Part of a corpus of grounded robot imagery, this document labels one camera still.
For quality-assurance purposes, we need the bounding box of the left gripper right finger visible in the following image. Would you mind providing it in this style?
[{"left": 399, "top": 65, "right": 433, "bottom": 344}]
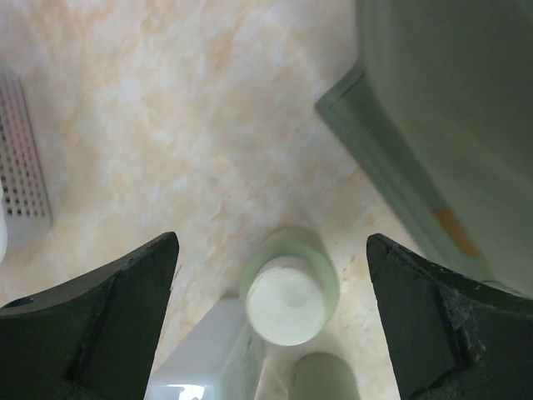
[{"left": 366, "top": 234, "right": 532, "bottom": 399}]

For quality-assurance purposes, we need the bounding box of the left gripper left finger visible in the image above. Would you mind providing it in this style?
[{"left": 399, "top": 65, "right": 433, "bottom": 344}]
[{"left": 1, "top": 232, "right": 179, "bottom": 399}]

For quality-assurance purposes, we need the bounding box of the olive green canvas bag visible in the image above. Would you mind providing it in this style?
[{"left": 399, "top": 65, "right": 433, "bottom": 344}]
[{"left": 316, "top": 1, "right": 532, "bottom": 297}]

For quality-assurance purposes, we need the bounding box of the clear bottle black cap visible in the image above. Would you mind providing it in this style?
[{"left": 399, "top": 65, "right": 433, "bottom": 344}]
[{"left": 145, "top": 297, "right": 265, "bottom": 400}]

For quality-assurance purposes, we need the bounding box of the front green bottle white cap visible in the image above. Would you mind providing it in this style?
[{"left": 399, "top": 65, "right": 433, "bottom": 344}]
[{"left": 288, "top": 352, "right": 360, "bottom": 400}]

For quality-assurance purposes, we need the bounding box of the green bottle white cap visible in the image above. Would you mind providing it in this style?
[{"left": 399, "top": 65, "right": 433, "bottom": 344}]
[
  {"left": 239, "top": 226, "right": 340, "bottom": 347},
  {"left": 288, "top": 352, "right": 360, "bottom": 400}
]

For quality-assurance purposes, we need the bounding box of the white plastic basket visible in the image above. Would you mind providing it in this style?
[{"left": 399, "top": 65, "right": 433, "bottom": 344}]
[{"left": 1, "top": 67, "right": 52, "bottom": 262}]

